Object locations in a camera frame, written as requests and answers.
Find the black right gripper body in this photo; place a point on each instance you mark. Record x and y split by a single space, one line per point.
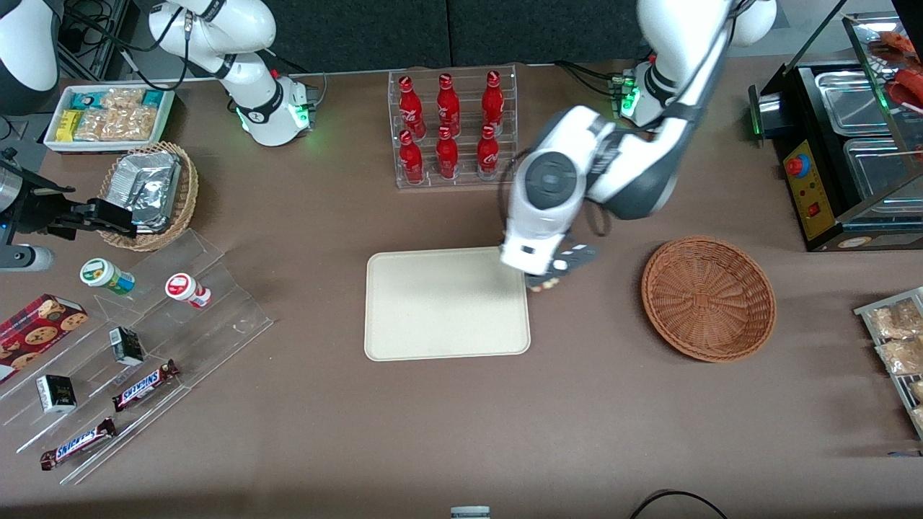
37 210

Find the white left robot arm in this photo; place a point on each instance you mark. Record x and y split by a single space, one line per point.
670 29

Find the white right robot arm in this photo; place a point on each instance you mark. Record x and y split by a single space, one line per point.
252 79

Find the white rectangular snack tray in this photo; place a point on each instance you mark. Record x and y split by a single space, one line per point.
50 138

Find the light oval wicker basket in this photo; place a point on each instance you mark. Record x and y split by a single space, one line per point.
186 194

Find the cream plastic tray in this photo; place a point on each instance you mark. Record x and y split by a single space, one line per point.
447 303

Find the brown round wicker basket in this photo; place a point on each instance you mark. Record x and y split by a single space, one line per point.
707 299

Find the tray of packaged snacks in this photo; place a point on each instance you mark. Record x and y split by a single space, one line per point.
865 311

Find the silver foil package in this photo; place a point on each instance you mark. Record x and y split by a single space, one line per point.
159 213
140 176

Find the green lid snack cup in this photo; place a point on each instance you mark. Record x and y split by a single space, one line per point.
101 274

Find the yellow snack packet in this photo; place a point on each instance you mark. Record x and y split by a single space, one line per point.
68 125

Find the clear bag of nuts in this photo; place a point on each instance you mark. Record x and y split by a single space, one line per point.
131 124
91 125
122 99

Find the red lid snack cup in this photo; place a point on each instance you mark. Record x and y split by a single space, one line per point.
182 287

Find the teal snack packet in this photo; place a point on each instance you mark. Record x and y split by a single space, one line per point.
85 100
153 98

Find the clear acrylic bottle rack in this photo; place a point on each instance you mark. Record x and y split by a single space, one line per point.
465 180

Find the red cookie box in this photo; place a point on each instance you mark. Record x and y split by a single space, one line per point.
36 333

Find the small black box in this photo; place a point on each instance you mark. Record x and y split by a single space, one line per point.
127 347
56 393

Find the red cola bottle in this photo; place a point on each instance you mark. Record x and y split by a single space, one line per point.
411 160
411 108
493 104
448 107
447 157
488 155

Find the clear acrylic stepped display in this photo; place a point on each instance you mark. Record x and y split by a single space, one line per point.
216 317

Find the brown Snickers bar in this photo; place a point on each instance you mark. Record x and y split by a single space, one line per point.
78 444
144 386

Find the dark grey partition panel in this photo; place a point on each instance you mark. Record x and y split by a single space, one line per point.
360 32
548 29

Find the black food warmer machine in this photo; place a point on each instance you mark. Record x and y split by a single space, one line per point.
807 194

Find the grey white device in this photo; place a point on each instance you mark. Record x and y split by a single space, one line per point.
470 513

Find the steel food pan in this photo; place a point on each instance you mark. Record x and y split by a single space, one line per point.
876 169
851 101

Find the clear bag of crackers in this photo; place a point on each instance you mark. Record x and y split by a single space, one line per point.
901 356
917 391
919 418
894 318

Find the red sausage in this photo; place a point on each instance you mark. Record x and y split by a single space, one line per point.
883 47
907 90

